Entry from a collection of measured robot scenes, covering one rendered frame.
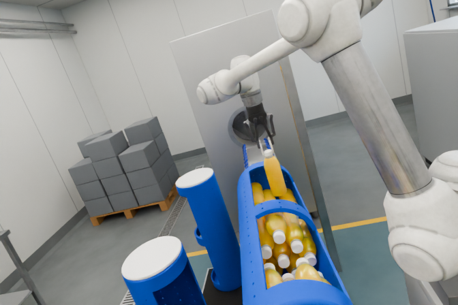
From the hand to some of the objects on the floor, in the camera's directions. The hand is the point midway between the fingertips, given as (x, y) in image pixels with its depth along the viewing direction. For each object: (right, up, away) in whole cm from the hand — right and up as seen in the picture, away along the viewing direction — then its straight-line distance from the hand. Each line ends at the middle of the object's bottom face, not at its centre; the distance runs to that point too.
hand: (266, 146), depth 137 cm
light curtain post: (+66, -98, +95) cm, 152 cm away
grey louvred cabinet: (+209, -52, +97) cm, 236 cm away
